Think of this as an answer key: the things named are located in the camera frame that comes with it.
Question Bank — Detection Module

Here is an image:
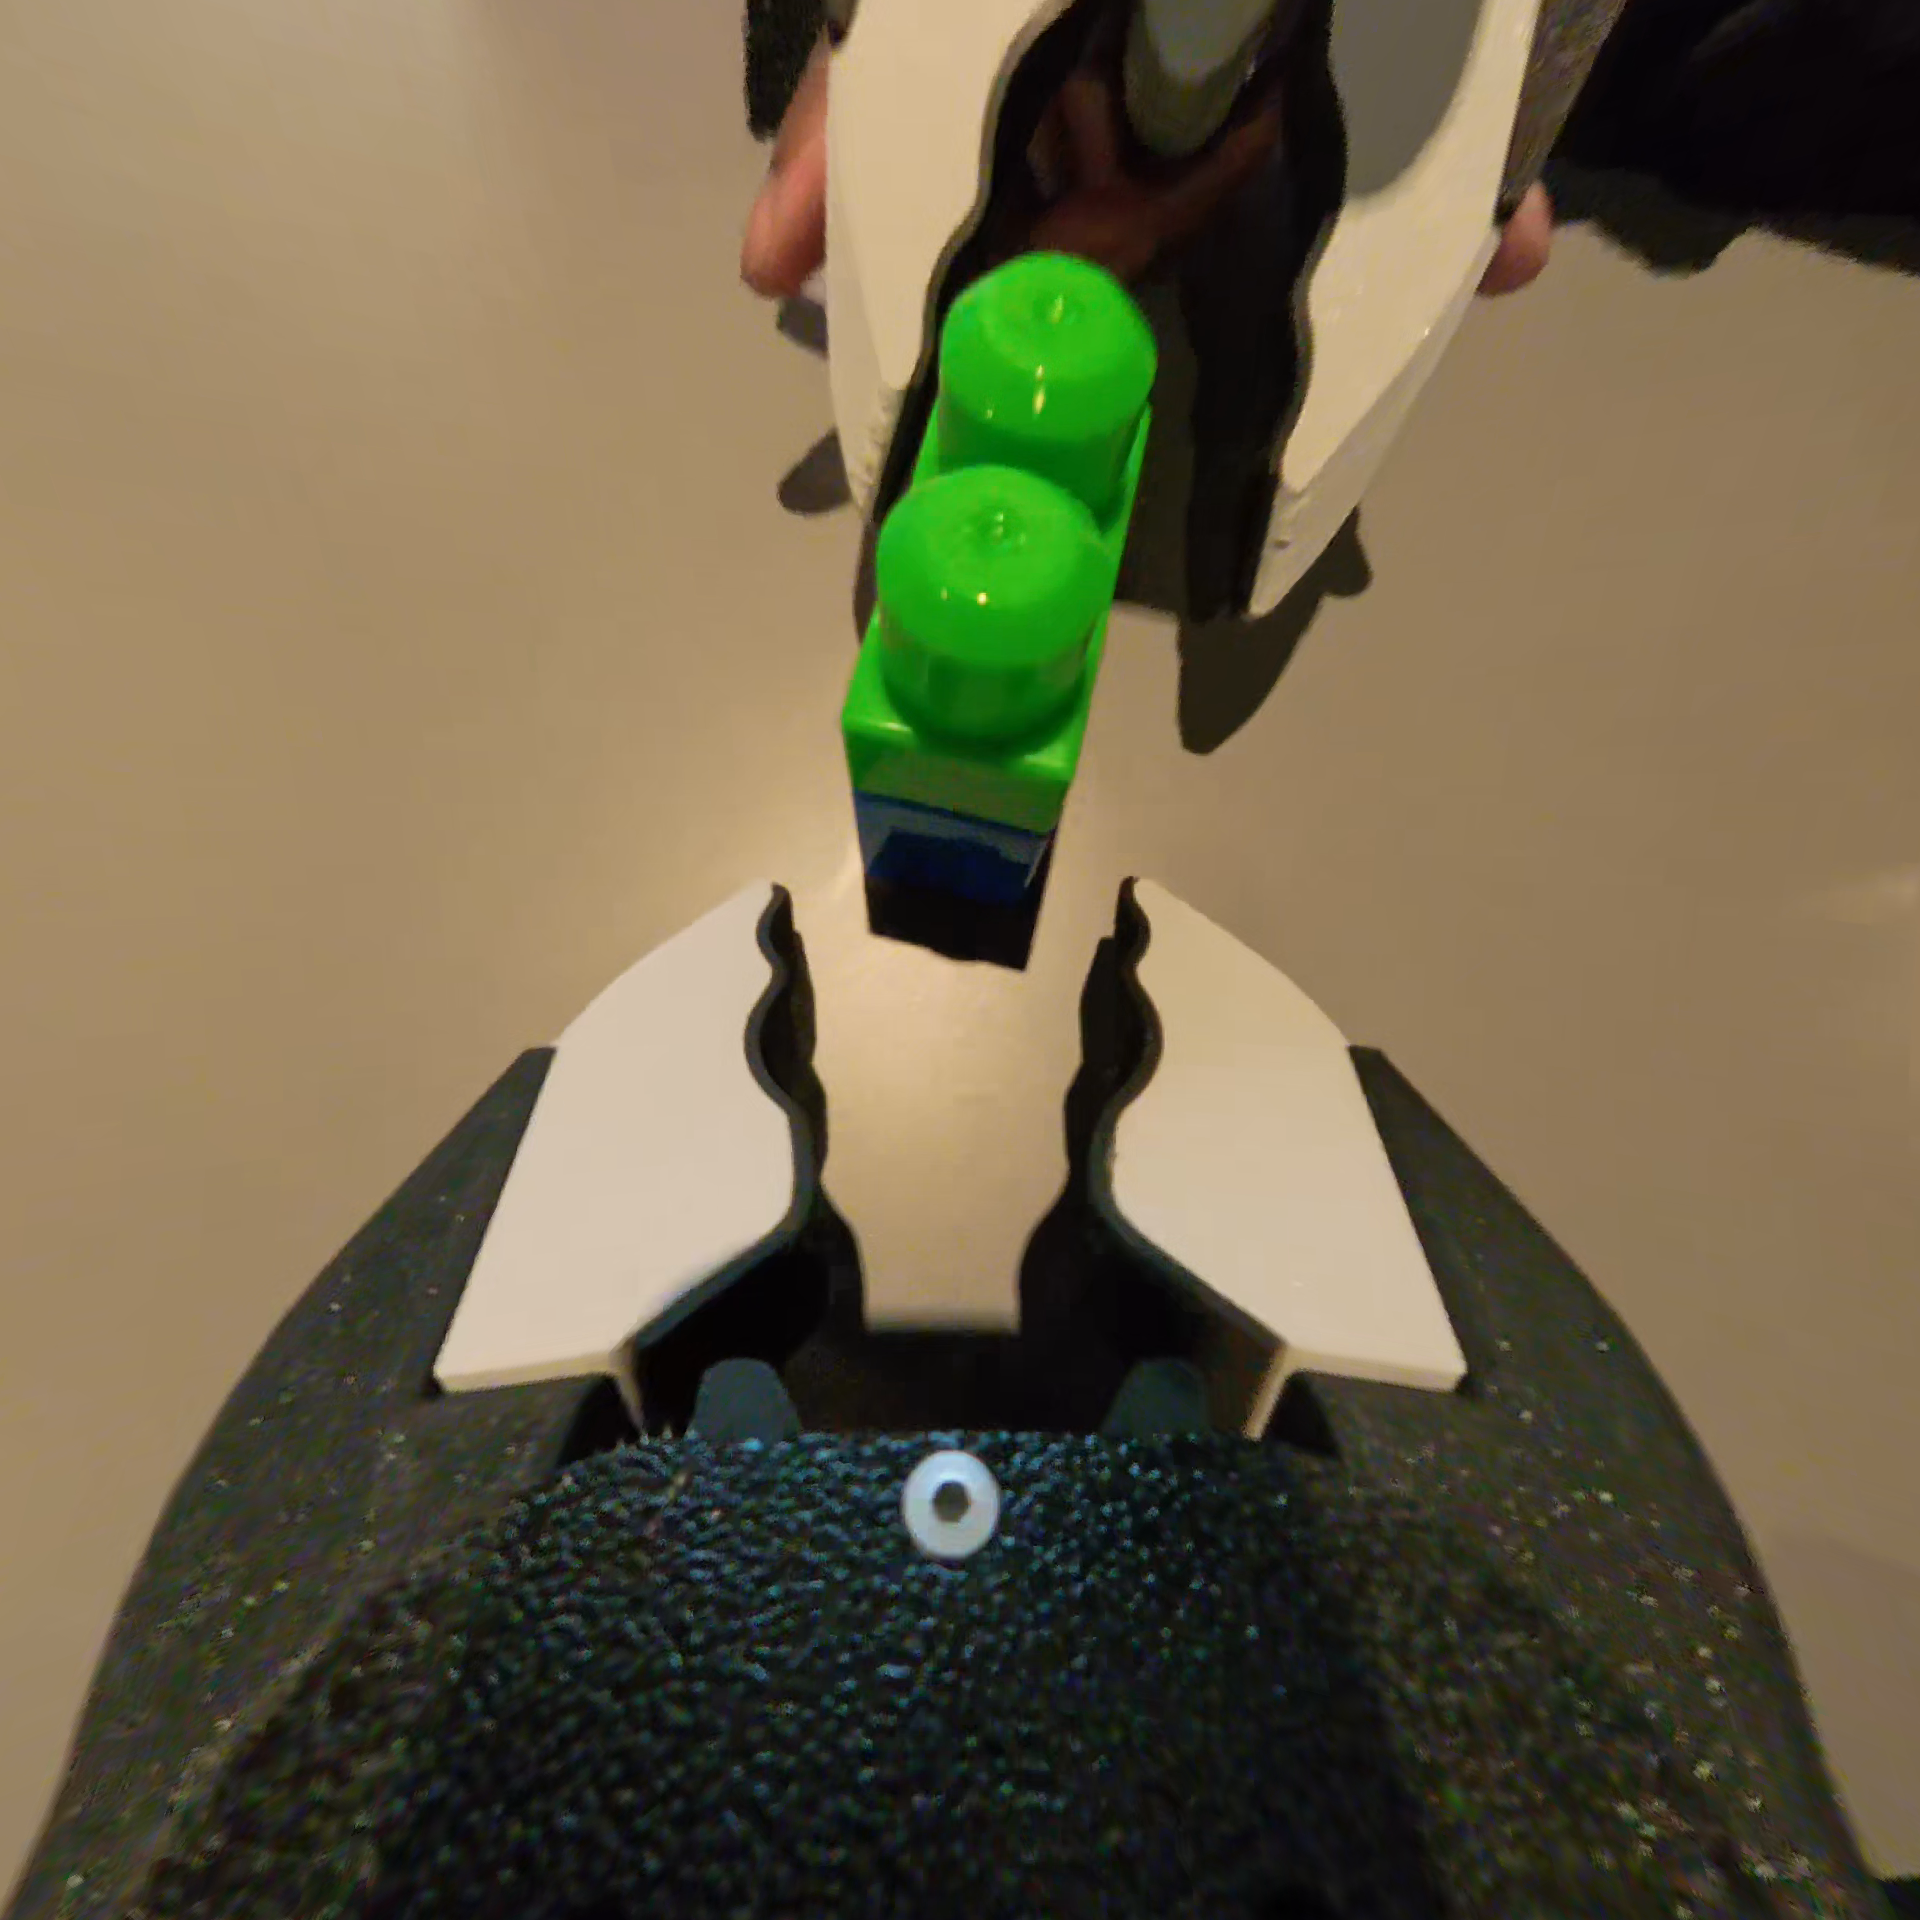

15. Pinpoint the person's right hand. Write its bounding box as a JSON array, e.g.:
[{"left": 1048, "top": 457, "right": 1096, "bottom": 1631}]
[{"left": 743, "top": 60, "right": 1555, "bottom": 298}]

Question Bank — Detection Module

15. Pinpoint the blue one-stud block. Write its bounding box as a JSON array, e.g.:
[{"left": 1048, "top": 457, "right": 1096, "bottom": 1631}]
[{"left": 856, "top": 786, "right": 1052, "bottom": 968}]

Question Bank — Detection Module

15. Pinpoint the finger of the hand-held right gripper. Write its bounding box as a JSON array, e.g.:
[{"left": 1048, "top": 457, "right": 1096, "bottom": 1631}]
[
  {"left": 824, "top": 0, "right": 1082, "bottom": 522},
  {"left": 1249, "top": 0, "right": 1551, "bottom": 618}
]

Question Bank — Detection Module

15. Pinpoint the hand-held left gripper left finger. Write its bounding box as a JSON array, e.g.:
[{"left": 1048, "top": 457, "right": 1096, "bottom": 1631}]
[{"left": 432, "top": 882, "right": 828, "bottom": 1425}]

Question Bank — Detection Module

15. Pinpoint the green two-stud block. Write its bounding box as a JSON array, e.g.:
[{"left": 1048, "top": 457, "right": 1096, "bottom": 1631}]
[{"left": 839, "top": 252, "right": 1161, "bottom": 818}]

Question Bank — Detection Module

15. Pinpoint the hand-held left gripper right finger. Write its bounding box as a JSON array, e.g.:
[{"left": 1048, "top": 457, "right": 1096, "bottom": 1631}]
[{"left": 1103, "top": 877, "right": 1471, "bottom": 1438}]

